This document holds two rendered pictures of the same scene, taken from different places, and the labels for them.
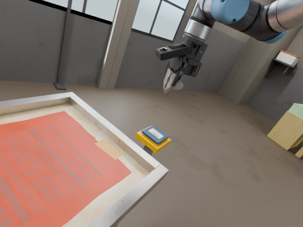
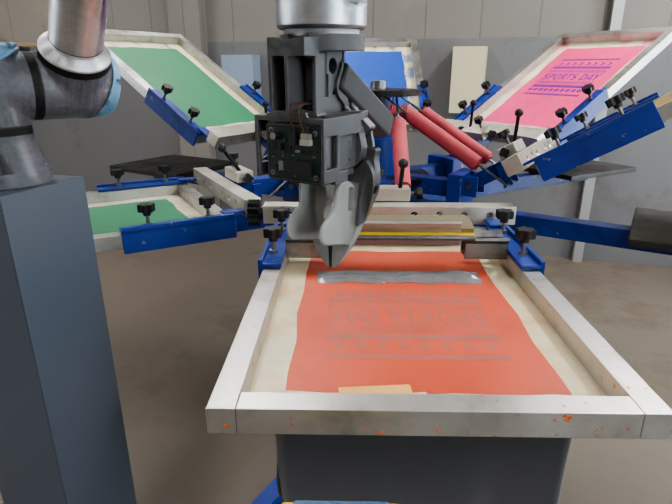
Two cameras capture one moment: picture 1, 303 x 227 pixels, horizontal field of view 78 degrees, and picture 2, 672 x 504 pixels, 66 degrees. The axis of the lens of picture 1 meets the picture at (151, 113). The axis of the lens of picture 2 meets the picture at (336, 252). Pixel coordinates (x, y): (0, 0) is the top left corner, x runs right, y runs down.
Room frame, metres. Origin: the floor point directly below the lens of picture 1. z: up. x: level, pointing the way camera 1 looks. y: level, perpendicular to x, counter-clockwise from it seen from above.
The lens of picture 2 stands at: (1.10, -0.21, 1.39)
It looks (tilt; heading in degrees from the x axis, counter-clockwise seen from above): 19 degrees down; 156
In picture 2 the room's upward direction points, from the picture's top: straight up
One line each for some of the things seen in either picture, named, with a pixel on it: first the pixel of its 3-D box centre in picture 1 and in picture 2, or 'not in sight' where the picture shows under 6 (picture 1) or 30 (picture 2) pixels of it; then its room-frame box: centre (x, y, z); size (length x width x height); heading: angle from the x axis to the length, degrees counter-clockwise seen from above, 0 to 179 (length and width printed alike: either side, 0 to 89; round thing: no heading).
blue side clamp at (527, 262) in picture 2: not in sight; (510, 253); (0.20, 0.65, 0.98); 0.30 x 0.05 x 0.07; 155
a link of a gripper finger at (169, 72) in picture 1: (172, 82); (335, 229); (0.68, -0.02, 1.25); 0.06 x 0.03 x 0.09; 123
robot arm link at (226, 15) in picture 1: (229, 8); not in sight; (0.58, -0.08, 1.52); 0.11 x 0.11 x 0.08; 18
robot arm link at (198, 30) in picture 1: (196, 30); (324, 7); (0.67, -0.03, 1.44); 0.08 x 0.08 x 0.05
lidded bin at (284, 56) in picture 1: (287, 58); not in sight; (5.82, -2.82, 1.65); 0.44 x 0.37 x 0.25; 48
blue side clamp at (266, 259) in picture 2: not in sight; (278, 251); (-0.03, 0.14, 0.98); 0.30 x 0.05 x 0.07; 155
